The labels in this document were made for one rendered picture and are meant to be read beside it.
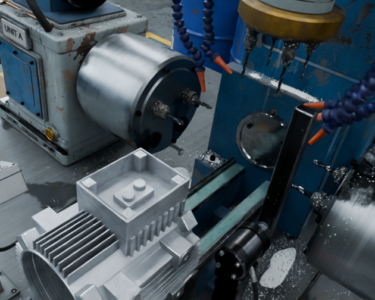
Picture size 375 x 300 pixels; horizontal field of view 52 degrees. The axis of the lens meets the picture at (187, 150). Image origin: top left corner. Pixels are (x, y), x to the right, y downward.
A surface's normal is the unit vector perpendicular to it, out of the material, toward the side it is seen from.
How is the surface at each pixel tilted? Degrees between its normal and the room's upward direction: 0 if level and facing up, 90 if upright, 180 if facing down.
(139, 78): 43
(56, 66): 90
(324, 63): 90
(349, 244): 77
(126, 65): 36
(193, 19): 82
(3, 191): 64
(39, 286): 54
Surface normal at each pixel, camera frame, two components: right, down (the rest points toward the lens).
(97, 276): 0.54, -0.38
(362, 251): -0.59, 0.20
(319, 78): -0.64, 0.40
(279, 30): -0.39, 0.51
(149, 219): 0.76, 0.46
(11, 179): 0.74, 0.07
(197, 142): 0.12, -0.80
